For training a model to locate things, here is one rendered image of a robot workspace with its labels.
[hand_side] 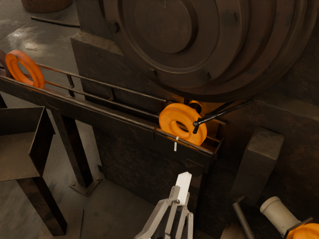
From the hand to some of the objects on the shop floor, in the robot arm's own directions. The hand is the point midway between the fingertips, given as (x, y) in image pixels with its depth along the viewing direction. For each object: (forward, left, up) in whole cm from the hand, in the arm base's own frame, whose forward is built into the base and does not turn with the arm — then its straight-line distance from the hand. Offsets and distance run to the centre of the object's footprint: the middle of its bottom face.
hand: (181, 188), depth 59 cm
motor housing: (+16, -21, -82) cm, 86 cm away
